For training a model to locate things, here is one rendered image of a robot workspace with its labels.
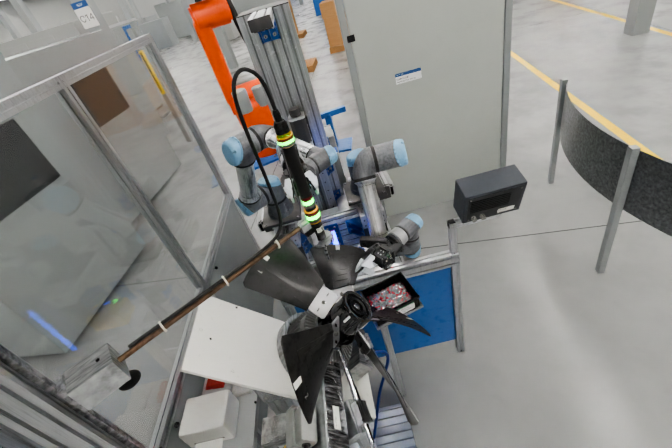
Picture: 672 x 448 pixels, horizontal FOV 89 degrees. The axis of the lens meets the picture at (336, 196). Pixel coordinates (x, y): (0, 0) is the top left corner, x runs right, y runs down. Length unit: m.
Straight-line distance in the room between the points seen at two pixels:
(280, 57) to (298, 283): 1.11
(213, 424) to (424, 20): 2.58
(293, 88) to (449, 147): 1.73
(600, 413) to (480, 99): 2.15
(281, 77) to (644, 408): 2.43
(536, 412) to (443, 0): 2.55
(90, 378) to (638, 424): 2.29
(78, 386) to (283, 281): 0.55
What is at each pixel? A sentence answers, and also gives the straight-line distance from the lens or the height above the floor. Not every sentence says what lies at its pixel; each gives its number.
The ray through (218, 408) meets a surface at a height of 0.97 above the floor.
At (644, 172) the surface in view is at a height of 0.84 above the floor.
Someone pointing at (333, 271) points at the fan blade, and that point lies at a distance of 1.34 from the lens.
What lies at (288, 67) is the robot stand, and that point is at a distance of 1.83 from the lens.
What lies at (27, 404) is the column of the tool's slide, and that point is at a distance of 0.95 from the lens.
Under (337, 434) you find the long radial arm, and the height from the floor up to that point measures 1.12.
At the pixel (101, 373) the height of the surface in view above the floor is 1.57.
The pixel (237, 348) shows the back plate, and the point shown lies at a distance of 1.21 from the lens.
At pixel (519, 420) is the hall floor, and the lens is 2.33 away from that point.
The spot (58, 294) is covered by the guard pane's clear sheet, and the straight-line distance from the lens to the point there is 1.24.
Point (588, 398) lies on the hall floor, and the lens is 2.45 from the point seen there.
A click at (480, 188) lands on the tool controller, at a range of 1.54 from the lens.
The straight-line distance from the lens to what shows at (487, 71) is 3.06.
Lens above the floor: 2.15
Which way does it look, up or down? 34 degrees down
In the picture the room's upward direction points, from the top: 17 degrees counter-clockwise
